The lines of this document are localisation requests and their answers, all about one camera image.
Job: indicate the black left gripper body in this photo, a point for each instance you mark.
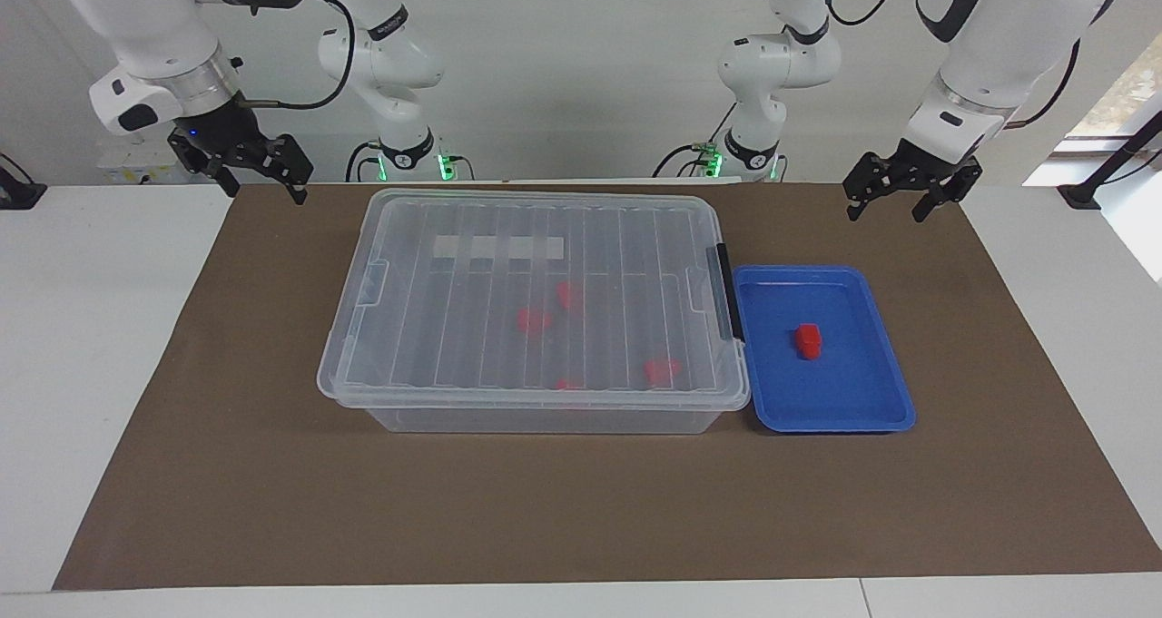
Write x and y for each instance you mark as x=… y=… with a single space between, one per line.
x=917 y=171

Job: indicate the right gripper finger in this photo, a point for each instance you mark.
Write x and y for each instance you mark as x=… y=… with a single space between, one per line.
x=299 y=191
x=227 y=184

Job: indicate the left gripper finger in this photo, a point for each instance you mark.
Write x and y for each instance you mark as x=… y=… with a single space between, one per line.
x=925 y=206
x=854 y=210

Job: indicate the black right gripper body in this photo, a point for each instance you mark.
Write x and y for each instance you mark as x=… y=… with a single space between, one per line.
x=231 y=142

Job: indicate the clear ribbed box lid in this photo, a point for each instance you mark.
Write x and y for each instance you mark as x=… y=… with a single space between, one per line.
x=472 y=346

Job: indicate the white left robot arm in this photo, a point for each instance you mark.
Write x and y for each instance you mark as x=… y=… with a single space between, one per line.
x=999 y=46

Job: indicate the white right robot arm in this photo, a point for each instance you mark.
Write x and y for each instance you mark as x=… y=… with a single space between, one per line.
x=154 y=37

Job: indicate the black box latch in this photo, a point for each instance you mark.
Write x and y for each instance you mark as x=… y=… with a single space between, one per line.
x=729 y=291

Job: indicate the blue plastic tray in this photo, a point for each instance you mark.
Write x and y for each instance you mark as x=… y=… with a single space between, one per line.
x=844 y=391

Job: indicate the clear plastic storage box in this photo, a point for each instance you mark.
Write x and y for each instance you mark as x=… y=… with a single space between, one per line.
x=545 y=421

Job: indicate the white power strip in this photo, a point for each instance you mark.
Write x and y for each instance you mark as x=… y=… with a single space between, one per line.
x=132 y=173

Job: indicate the black stand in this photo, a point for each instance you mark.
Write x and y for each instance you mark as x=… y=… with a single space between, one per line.
x=1082 y=196

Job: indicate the window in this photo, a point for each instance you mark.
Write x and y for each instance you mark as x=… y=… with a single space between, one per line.
x=1135 y=83

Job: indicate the brown table mat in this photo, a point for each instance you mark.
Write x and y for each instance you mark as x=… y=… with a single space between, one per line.
x=545 y=509

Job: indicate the black clamp mount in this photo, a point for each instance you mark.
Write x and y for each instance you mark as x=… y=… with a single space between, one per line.
x=18 y=193

